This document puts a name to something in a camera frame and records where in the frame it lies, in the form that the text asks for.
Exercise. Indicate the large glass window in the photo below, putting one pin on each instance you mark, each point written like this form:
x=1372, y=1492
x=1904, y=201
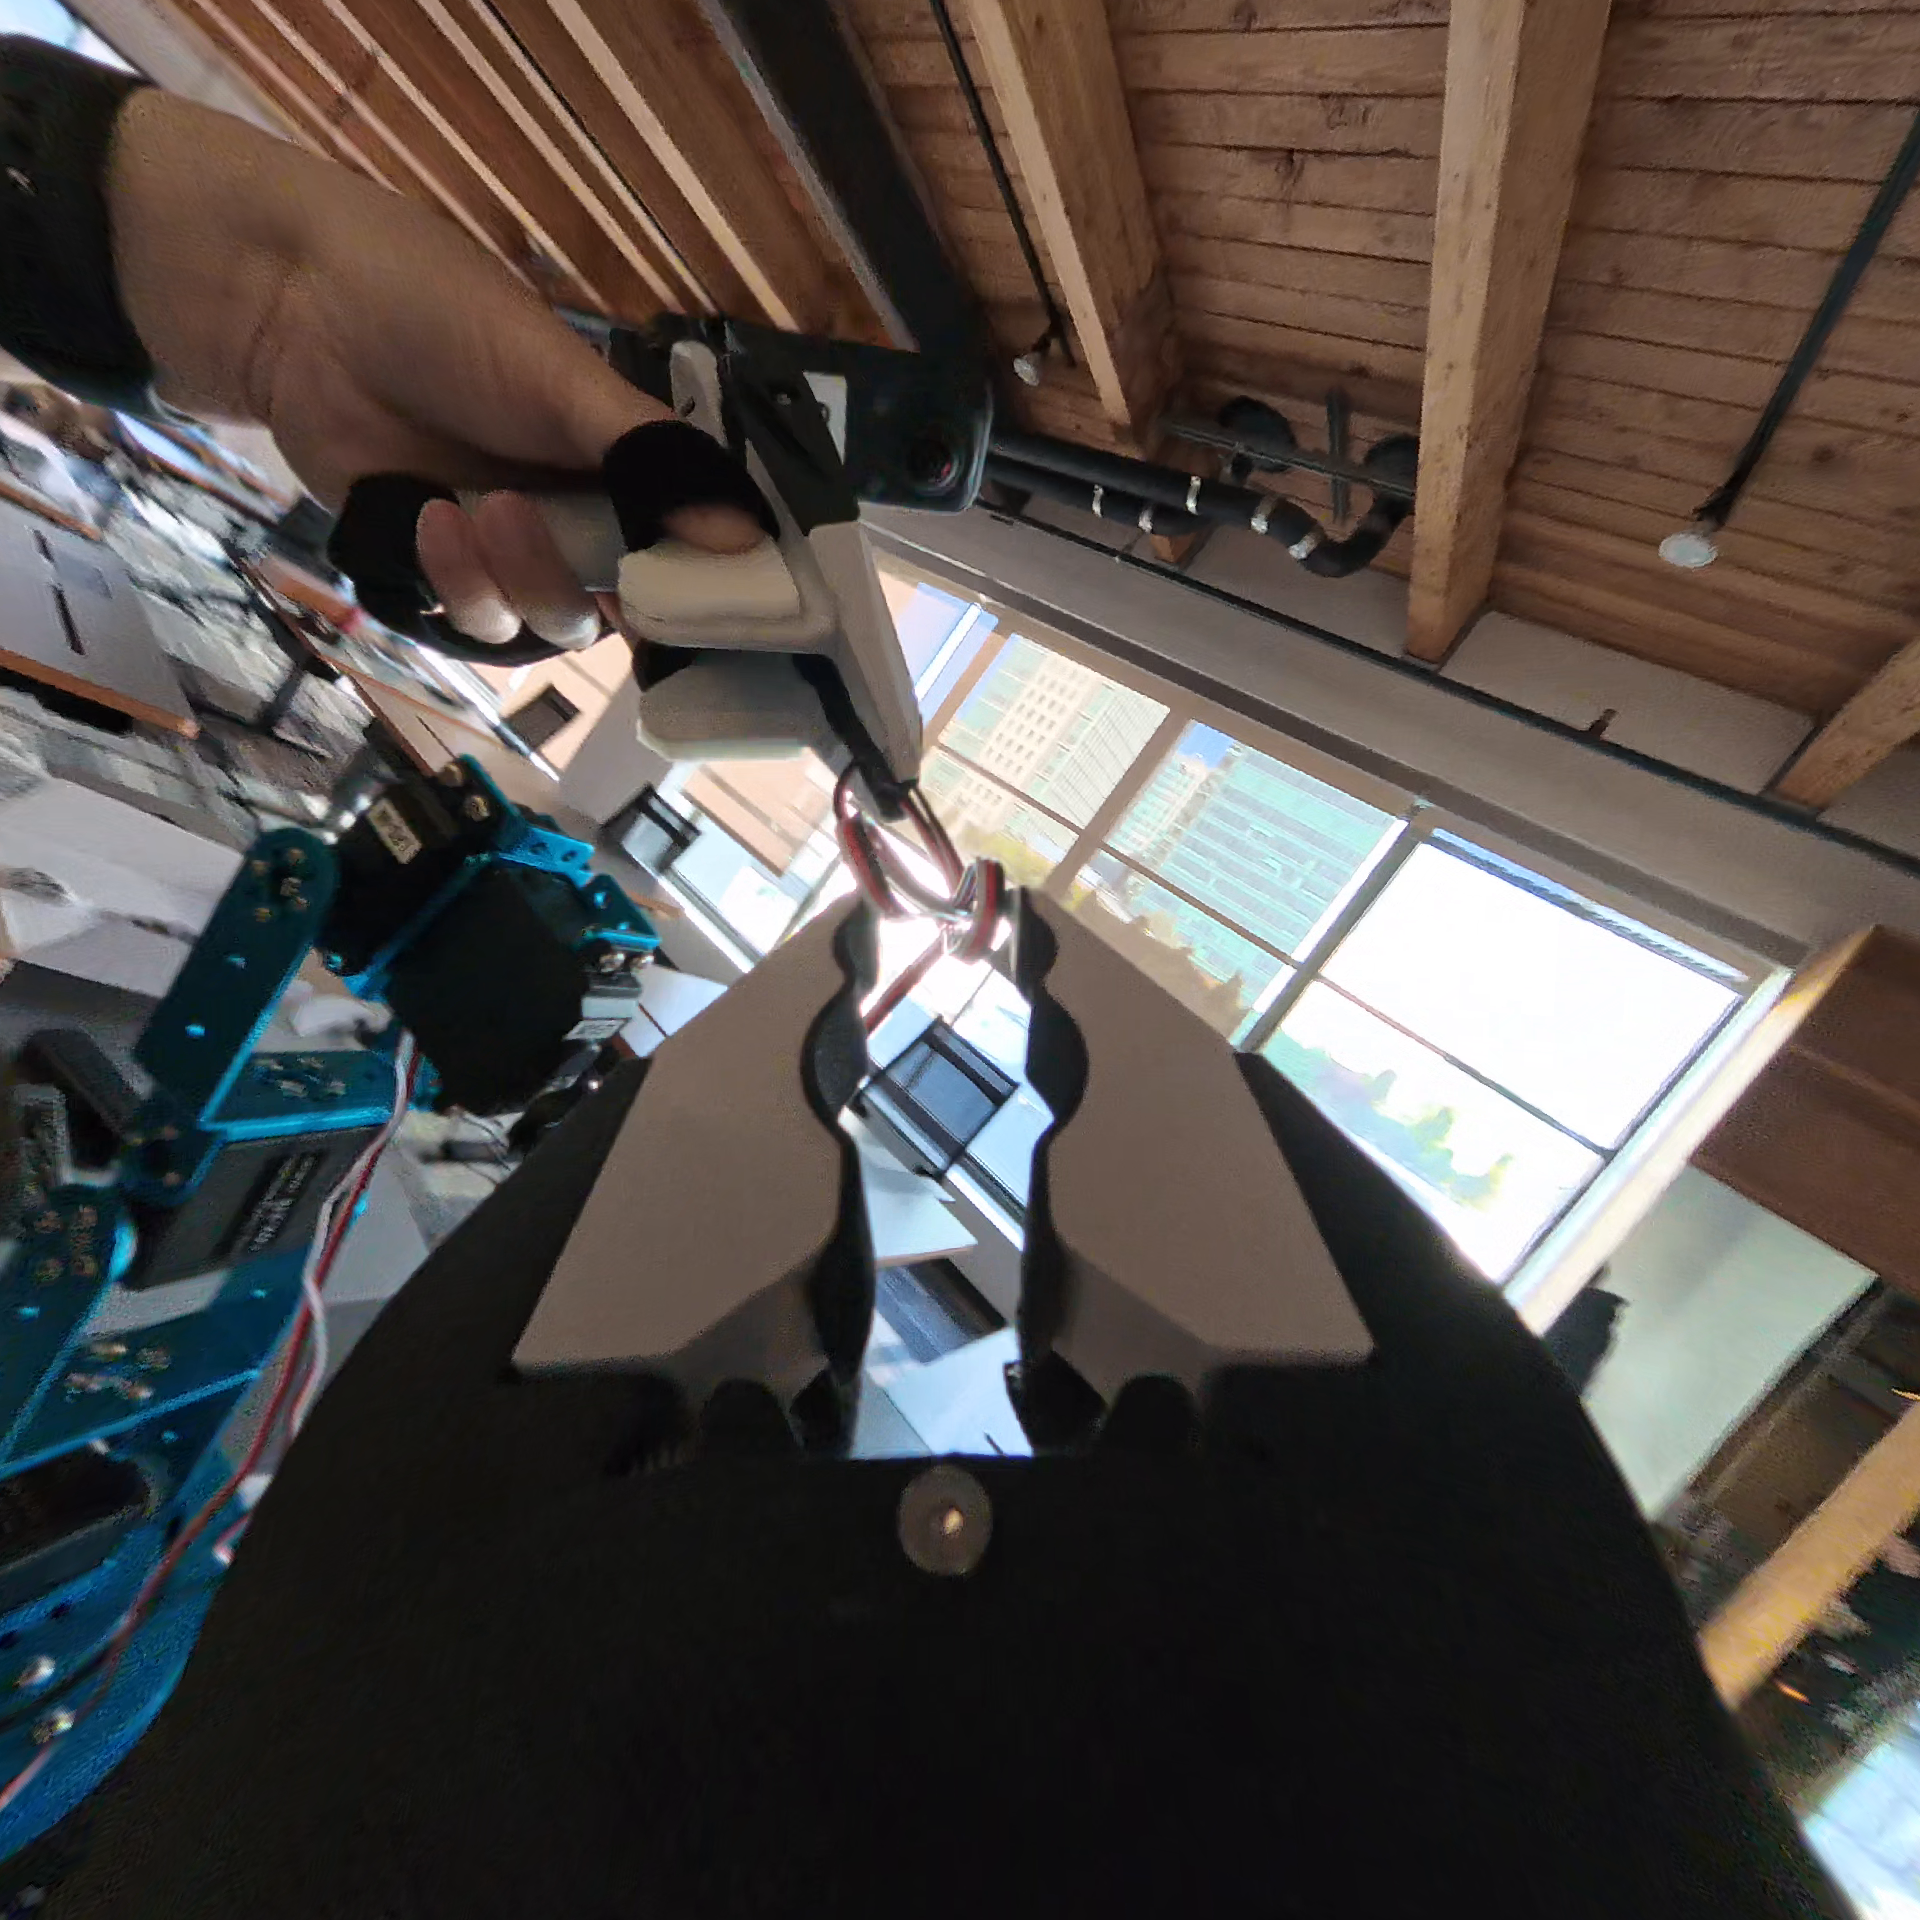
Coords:
x=1499, y=1020

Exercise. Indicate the person's left hand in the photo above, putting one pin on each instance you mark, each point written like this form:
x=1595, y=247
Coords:
x=332, y=316

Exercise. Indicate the round ceiling spot lamp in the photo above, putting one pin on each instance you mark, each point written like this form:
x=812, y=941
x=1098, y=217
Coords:
x=1690, y=547

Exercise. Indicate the blue toy robot arm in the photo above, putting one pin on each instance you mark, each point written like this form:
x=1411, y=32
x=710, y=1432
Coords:
x=227, y=961

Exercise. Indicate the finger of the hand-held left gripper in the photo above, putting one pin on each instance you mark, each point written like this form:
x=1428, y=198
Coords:
x=869, y=661

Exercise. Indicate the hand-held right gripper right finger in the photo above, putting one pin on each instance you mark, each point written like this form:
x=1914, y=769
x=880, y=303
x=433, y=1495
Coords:
x=1185, y=1200

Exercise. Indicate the black ceiling pipes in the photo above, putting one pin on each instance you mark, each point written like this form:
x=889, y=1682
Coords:
x=1200, y=496

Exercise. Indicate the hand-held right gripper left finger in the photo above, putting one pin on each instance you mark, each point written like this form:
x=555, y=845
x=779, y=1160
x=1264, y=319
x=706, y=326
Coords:
x=690, y=1200

